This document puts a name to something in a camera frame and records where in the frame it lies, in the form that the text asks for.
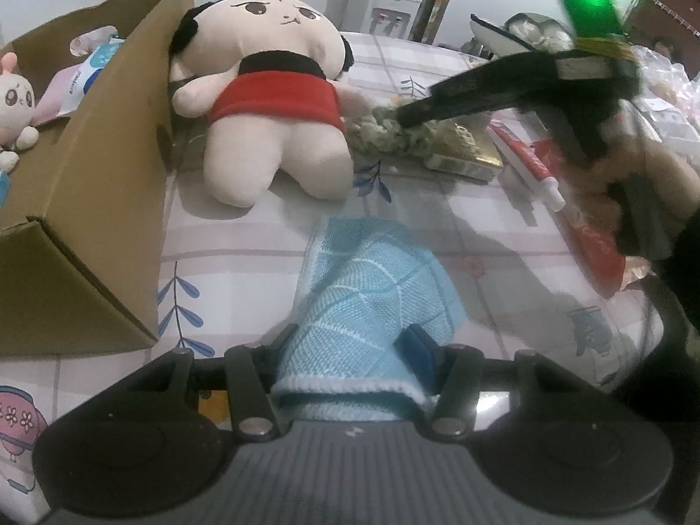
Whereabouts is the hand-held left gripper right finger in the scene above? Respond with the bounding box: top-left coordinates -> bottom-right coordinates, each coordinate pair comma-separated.
402,324 -> 594,441

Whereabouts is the brown wooden door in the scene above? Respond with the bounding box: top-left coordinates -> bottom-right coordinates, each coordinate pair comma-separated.
626,0 -> 700,80

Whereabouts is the cream plush doll red dress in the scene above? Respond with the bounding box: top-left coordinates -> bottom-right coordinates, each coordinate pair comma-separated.
167,0 -> 373,209

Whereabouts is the pink round plush toy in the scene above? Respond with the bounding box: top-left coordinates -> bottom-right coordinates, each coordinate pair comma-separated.
0,52 -> 40,172

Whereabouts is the rolled white textured mat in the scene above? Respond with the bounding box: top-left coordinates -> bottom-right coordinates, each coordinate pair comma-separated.
503,11 -> 575,53

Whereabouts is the blue wet wipes pack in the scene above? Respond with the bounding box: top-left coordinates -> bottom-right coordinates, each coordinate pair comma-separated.
68,26 -> 128,117

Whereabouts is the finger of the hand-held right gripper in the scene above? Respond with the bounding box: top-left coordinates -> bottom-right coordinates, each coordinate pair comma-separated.
396,53 -> 554,124

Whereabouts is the light blue knitted towel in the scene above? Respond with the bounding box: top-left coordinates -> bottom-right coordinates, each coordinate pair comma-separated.
270,217 -> 468,422

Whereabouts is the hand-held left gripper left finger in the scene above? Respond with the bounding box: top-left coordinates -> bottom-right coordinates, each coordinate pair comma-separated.
123,328 -> 296,441

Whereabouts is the person's right hand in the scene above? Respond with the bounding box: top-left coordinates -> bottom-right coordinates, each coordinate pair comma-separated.
574,136 -> 700,231

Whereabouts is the red packet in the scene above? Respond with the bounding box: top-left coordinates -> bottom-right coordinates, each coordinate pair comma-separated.
532,139 -> 627,297

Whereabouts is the white water dispenser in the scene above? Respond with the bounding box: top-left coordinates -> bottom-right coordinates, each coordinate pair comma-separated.
346,0 -> 423,40

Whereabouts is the brown cardboard box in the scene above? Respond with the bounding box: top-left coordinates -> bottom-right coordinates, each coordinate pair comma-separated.
0,0 -> 195,359

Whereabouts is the wooden framed board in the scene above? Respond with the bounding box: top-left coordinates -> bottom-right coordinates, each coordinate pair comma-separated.
410,0 -> 471,46

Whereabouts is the green floral scrunchie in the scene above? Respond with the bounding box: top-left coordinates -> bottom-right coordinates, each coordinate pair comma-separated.
349,103 -> 435,158

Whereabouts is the pile of plastic packets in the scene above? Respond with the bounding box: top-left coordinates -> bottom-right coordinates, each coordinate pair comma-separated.
629,44 -> 700,146

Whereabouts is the gold flat box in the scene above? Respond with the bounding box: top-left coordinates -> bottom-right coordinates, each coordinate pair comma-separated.
425,119 -> 504,182

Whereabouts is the red and white toothpaste tube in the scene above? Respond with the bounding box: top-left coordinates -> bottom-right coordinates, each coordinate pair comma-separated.
488,123 -> 567,212

